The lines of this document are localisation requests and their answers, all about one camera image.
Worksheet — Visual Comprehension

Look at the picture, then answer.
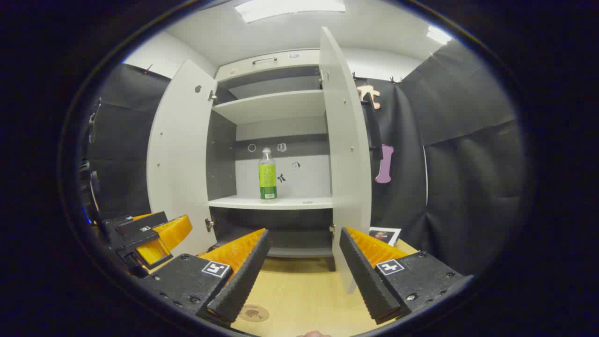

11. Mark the grey cabinet door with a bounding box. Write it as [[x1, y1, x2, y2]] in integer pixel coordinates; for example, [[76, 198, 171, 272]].
[[319, 27, 373, 294], [146, 59, 219, 257]]

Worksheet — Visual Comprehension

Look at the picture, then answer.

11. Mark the long ceiling light panel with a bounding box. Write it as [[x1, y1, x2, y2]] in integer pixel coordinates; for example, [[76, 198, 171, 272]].
[[234, 0, 346, 24]]

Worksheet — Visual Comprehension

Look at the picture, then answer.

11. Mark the black door handle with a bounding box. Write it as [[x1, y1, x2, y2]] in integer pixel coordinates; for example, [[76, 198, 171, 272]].
[[361, 99, 383, 163]]

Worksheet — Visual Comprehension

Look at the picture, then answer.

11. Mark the white portrait cover book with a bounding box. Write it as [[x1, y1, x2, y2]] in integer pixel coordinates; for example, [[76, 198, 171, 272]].
[[369, 227, 402, 247]]

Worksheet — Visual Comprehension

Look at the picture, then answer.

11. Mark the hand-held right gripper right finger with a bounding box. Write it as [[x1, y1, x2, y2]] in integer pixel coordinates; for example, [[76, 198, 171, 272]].
[[339, 227, 473, 325]]

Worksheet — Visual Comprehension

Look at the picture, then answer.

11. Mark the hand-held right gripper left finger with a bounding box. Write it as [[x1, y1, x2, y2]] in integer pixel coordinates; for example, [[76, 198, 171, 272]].
[[139, 228, 271, 327]]

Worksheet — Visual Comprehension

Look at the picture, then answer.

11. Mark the green label clear bottle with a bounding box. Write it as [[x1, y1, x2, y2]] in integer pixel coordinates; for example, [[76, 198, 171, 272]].
[[259, 147, 278, 200]]

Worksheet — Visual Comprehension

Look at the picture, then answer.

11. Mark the small ceiling light panel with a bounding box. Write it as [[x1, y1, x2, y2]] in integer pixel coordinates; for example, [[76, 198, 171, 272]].
[[426, 26, 453, 46]]

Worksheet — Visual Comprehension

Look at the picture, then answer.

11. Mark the black backdrop cloth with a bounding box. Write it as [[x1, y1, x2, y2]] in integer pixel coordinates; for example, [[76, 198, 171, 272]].
[[87, 40, 526, 278]]

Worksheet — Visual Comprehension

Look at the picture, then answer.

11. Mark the grey cabinet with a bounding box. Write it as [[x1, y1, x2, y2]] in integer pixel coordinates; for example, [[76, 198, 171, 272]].
[[206, 49, 336, 272]]

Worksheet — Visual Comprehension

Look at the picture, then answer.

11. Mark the white cabinet shelf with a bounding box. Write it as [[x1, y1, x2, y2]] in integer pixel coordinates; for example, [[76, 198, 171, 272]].
[[208, 194, 334, 210], [212, 90, 326, 125]]

